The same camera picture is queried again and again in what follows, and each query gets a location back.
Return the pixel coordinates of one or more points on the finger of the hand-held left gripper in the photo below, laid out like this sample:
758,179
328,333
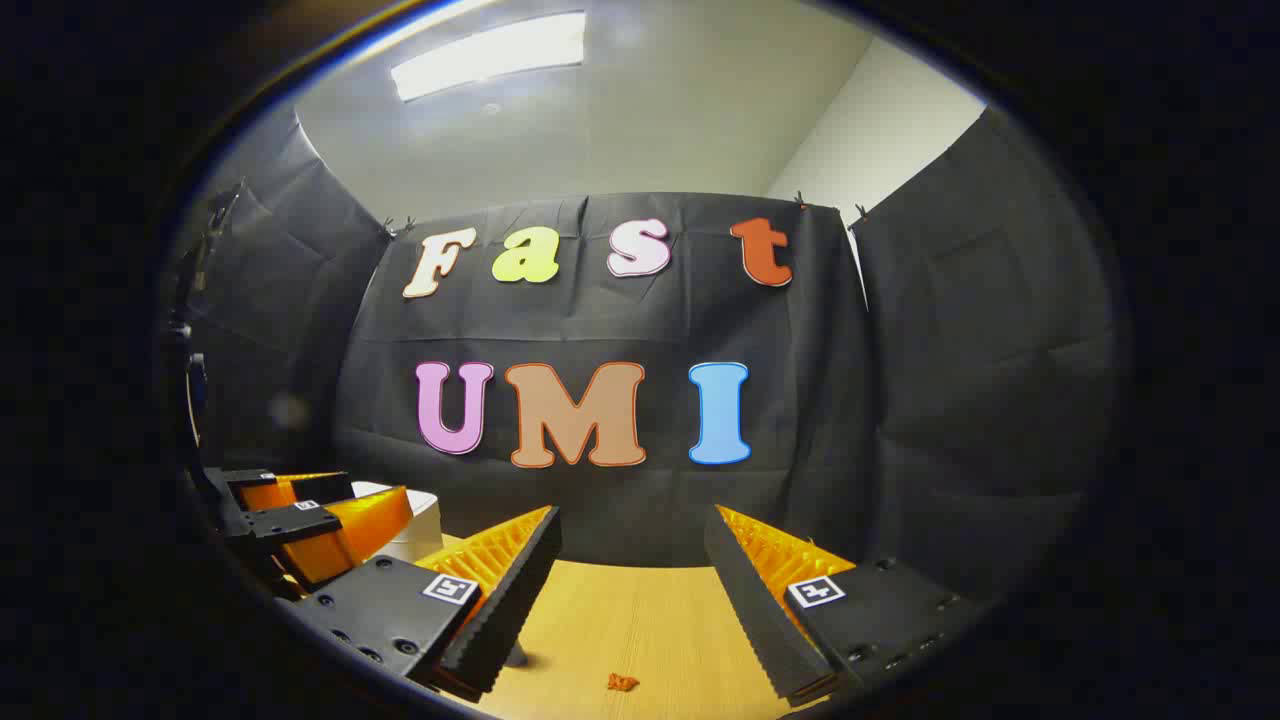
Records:
290,522
320,487

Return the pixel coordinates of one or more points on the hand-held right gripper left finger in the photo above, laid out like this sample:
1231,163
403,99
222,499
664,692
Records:
505,610

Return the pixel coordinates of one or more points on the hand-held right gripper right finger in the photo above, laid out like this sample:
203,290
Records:
755,610

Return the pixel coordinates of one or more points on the white desktop garbage bin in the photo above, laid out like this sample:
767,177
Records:
425,535

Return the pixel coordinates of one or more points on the orange paper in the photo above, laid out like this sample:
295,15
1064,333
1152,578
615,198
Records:
622,682

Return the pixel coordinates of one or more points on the wooden desktop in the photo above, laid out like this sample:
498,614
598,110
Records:
640,620

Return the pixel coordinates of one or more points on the black backdrop cloth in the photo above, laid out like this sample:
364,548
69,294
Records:
950,400

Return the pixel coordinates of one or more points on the ceiling light panel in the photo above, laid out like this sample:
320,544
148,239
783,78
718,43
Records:
490,55

